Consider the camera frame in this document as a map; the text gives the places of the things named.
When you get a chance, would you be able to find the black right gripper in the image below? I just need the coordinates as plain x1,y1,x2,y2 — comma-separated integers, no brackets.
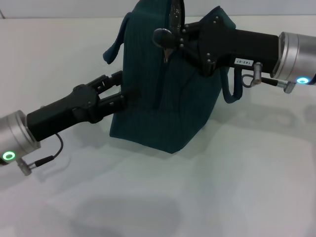
152,16,281,76

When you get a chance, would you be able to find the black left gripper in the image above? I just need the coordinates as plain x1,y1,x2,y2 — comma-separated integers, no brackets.
26,70,142,143

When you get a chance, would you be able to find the dark teal insulated lunch bag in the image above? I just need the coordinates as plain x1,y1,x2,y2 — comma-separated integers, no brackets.
103,0,244,154

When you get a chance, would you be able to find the grey right gripper cable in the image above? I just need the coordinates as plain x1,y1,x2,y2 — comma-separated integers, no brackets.
240,61,296,94

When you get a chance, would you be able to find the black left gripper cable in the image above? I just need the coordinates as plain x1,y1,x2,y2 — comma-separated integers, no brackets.
17,133,64,176

